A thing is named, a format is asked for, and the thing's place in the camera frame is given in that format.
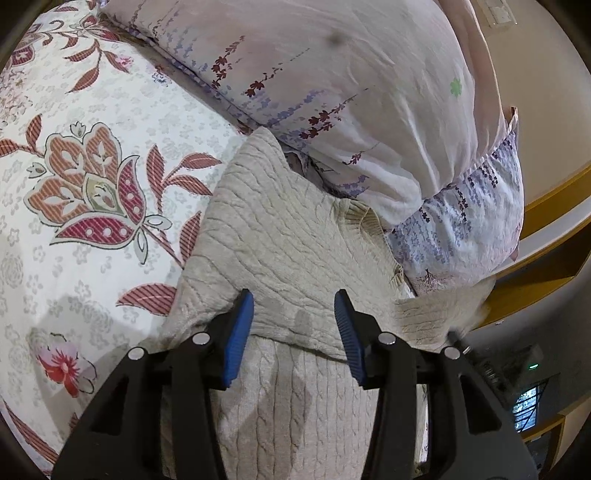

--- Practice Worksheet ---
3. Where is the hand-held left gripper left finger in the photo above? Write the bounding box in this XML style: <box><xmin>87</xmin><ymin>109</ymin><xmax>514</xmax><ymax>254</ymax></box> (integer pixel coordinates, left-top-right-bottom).
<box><xmin>51</xmin><ymin>288</ymin><xmax>256</xmax><ymax>480</ymax></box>

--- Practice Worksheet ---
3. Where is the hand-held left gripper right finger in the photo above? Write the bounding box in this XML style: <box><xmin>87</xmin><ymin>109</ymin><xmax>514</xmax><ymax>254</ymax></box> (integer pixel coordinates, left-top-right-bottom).
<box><xmin>333</xmin><ymin>288</ymin><xmax>541</xmax><ymax>480</ymax></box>

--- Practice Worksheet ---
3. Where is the beige cable knit sweater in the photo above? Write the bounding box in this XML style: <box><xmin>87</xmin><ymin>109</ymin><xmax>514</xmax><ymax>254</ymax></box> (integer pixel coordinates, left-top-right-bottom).
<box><xmin>159</xmin><ymin>127</ymin><xmax>492</xmax><ymax>480</ymax></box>

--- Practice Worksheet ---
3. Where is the dark window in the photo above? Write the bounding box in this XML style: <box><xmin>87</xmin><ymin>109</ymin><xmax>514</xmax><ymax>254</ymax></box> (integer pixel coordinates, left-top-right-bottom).
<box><xmin>510</xmin><ymin>378</ymin><xmax>551</xmax><ymax>433</ymax></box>

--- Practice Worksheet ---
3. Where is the lavender floral pillow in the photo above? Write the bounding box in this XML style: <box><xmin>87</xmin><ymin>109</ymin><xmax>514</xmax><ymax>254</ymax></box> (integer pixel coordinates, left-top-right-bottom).
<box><xmin>388</xmin><ymin>129</ymin><xmax>526</xmax><ymax>296</ymax></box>

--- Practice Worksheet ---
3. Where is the floral print bed sheet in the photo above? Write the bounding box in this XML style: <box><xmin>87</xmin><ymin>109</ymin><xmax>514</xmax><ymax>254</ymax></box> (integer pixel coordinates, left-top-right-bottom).
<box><xmin>0</xmin><ymin>0</ymin><xmax>252</xmax><ymax>476</ymax></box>

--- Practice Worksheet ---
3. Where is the pink floral pillow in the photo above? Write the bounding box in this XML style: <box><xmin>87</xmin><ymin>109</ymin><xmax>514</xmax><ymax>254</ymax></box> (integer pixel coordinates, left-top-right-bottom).
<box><xmin>99</xmin><ymin>0</ymin><xmax>520</xmax><ymax>232</ymax></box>

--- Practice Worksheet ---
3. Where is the yellow wooden bed frame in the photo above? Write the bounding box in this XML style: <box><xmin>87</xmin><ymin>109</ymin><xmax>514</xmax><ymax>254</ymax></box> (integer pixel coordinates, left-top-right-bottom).
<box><xmin>471</xmin><ymin>171</ymin><xmax>591</xmax><ymax>329</ymax></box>

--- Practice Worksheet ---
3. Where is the white wall switch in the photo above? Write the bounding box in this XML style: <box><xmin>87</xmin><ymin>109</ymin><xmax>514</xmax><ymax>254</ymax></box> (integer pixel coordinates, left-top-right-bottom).
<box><xmin>485</xmin><ymin>0</ymin><xmax>516</xmax><ymax>25</ymax></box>

